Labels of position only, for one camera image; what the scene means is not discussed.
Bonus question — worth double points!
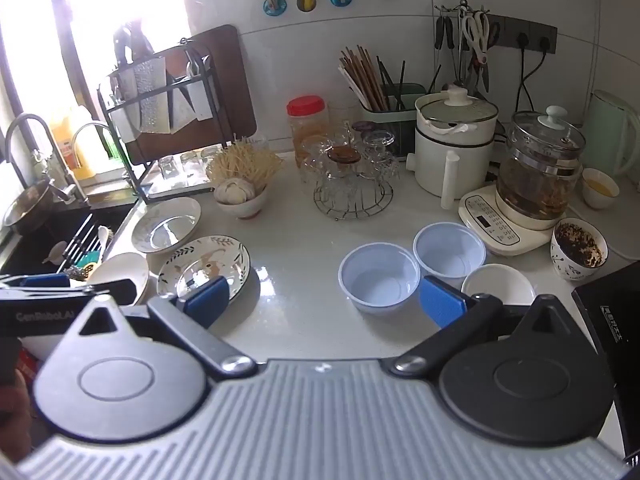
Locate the black induction cooktop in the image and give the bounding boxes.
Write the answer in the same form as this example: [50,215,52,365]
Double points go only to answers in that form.
[571,260,640,361]

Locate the green chopstick holder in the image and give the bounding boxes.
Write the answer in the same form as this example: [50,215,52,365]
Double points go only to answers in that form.
[359,83,426,158]

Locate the small bowl yellow liquid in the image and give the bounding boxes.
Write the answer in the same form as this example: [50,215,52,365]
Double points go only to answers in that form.
[581,167,621,209]

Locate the wire rack with glass cups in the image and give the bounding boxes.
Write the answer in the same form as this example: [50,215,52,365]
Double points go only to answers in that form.
[298,120,401,206]

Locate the metal utensil hook rack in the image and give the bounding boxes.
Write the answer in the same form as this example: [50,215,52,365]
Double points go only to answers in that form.
[434,0,493,18]

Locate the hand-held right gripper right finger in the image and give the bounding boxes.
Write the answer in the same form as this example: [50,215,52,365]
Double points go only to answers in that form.
[387,276,576,377]

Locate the dried noodle bundle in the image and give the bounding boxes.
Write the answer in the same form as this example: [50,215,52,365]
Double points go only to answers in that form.
[206,136,285,191]

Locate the black power cable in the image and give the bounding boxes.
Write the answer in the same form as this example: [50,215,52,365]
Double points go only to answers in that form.
[515,35,538,113]

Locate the garlic bulb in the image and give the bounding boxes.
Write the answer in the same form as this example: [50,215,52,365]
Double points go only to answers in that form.
[215,178,256,206]

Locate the black chopsticks bundle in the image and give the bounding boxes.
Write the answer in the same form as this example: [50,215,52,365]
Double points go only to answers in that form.
[376,57,408,111]

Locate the wire cup rack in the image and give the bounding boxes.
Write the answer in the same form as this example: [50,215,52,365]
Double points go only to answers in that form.
[314,150,396,221]

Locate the stainless steel basin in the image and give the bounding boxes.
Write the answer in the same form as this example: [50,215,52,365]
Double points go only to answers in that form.
[2,182,56,236]

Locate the dark chopsticks group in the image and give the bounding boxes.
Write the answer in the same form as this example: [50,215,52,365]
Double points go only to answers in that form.
[62,212,101,261]

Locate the chrome faucet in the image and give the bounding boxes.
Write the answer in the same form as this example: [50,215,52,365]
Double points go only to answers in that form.
[71,122,126,196]

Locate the black kitchen sink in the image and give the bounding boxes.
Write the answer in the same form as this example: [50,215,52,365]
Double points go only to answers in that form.
[0,195,141,281]

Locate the patterned bowl dark spice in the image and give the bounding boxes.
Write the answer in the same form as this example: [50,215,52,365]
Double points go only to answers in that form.
[551,217,609,281]

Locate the leaf pattern plate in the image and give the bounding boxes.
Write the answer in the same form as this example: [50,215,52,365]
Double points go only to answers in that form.
[157,235,251,306]

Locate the kitchen knife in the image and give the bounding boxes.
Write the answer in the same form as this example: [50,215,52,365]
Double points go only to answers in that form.
[167,82,197,133]

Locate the black wall socket panel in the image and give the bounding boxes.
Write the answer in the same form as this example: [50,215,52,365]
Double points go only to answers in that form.
[487,15,558,56]

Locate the bundle of wooden chopsticks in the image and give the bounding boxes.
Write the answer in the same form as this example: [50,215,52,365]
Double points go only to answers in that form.
[338,46,391,112]

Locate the red lid plastic jar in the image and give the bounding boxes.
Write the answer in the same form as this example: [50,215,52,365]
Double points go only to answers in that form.
[286,96,328,168]

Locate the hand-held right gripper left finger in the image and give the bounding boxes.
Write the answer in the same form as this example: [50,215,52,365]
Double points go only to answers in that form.
[67,276,258,380]

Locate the small white dish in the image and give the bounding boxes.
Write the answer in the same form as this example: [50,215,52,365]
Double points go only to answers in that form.
[461,263,537,306]

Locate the plain cream plate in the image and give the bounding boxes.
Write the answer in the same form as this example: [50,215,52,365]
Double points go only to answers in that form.
[87,252,150,306]

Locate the yellow detergent bottle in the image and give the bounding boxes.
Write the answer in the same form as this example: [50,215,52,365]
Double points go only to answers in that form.
[50,107,98,181]

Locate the black knife rack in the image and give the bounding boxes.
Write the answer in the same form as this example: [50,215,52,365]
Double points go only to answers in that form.
[96,37,221,206]

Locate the black handle peeler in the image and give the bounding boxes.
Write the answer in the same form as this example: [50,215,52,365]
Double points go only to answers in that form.
[434,15,447,68]

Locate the brown wooden cutting board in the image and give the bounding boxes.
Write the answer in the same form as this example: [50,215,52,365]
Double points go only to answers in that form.
[125,24,257,166]

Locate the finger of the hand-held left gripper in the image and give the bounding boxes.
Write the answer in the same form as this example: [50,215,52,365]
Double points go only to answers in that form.
[0,274,71,288]
[70,282,138,307]

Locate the white electric pot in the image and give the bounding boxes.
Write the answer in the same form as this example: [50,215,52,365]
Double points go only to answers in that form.
[406,87,501,210]

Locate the tall grey faucet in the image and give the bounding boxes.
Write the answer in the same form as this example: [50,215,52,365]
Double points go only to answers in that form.
[5,113,91,206]

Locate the green bottle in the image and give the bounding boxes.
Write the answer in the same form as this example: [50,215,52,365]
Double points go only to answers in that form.
[102,127,126,168]

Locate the kitchen window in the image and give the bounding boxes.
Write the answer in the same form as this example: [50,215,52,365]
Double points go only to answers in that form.
[0,0,201,126]

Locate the glass health kettle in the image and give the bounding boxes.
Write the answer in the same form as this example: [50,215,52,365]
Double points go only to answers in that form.
[495,106,586,221]

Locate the pale green electric kettle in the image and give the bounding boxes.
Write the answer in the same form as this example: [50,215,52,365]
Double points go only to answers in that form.
[582,90,640,176]

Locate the steel cleaver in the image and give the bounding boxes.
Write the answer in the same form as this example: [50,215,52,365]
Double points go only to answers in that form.
[131,55,168,134]

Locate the light blue plastic bowl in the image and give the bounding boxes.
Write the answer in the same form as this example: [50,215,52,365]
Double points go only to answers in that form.
[413,222,487,281]
[338,243,422,315]

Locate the white ceramic bowl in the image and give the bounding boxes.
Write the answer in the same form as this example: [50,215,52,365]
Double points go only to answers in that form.
[216,185,268,220]

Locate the white handle scissors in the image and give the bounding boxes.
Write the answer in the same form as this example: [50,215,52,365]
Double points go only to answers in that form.
[462,10,491,56]

